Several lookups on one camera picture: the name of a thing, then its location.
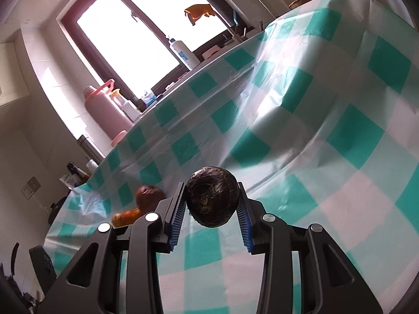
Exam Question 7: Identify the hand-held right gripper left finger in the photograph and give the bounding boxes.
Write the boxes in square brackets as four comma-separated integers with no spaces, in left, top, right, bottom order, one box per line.
[42,181,187,314]

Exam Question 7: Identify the pink thermos jug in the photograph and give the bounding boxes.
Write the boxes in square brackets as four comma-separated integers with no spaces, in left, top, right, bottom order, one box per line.
[82,79,135,148]

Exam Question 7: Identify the woven basket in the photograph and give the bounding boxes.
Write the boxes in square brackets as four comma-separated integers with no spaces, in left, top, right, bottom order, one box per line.
[288,0,319,10]

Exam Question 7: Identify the metal faucet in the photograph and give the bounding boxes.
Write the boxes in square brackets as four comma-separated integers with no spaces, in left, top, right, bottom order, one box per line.
[224,16,244,43]

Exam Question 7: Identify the large brown apple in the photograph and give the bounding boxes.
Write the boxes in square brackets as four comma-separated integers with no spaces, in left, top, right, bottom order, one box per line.
[136,185,164,211]

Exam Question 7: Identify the orange hanging cloth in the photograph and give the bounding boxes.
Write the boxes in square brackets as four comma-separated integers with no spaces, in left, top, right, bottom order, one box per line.
[183,4,217,27]

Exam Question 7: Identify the dark glass bottle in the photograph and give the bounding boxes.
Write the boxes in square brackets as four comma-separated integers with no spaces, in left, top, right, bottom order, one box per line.
[67,162,90,184]

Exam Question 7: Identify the small tangerine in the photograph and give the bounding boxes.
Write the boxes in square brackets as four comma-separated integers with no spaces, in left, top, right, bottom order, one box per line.
[111,209,145,228]

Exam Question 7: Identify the black chair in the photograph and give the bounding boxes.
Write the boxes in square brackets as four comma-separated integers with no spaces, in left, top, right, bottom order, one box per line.
[29,245,58,293]

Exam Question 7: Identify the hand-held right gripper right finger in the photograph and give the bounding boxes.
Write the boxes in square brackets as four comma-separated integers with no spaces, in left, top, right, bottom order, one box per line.
[236,181,383,314]

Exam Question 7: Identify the white bottle blue label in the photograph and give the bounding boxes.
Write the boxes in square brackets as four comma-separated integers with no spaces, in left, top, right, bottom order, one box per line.
[168,36,200,71]

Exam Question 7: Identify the yellow cap bottle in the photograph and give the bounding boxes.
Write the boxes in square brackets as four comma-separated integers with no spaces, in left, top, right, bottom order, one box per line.
[109,88,141,121]

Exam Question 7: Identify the dark water chestnut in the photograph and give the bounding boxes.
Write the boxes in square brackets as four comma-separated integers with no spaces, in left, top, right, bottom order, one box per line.
[186,166,238,227]

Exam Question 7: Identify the wall socket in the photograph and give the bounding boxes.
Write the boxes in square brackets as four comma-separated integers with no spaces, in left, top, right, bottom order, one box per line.
[20,177,41,198]

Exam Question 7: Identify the green checked tablecloth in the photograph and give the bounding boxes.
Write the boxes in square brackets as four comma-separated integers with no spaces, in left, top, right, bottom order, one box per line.
[46,0,419,314]

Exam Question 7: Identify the steel thermos flask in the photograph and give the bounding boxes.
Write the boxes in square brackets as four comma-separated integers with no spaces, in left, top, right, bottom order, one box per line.
[77,134,105,164]

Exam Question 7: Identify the window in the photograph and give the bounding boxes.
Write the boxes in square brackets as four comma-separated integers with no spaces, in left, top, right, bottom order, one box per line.
[57,0,249,102]

